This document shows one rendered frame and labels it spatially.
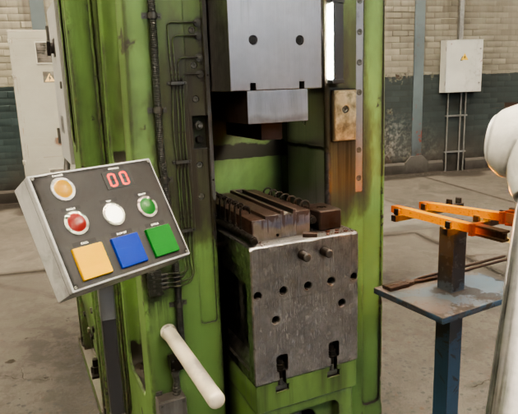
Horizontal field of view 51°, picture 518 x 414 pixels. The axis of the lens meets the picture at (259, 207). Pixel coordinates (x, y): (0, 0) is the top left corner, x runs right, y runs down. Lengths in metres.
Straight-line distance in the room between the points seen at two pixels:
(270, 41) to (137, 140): 0.48
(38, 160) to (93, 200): 5.64
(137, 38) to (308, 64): 0.50
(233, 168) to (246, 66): 0.62
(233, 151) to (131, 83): 0.61
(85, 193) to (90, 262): 0.17
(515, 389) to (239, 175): 1.48
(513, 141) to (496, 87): 8.36
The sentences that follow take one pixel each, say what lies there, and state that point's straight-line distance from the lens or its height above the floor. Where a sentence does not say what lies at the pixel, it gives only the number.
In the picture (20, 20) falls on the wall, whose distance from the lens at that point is 7.61.
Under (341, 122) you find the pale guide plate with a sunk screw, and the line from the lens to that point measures 1.89.
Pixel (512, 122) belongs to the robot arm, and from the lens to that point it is 0.97.
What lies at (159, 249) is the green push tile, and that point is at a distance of 1.36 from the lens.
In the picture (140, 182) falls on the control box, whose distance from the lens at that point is 1.42.
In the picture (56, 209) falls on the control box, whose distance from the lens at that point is 1.29.
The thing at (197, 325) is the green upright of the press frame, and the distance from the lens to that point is 1.83.
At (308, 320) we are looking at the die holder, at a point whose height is 0.65.
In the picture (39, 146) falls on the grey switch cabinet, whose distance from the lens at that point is 6.94.
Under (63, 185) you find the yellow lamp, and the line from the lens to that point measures 1.32.
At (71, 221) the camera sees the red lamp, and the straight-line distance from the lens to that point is 1.29.
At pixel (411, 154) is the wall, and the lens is 8.61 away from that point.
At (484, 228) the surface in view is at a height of 0.98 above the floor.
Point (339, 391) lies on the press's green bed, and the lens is 1.96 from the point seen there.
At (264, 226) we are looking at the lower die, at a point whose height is 0.96.
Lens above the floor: 1.37
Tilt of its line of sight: 12 degrees down
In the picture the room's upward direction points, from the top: 2 degrees counter-clockwise
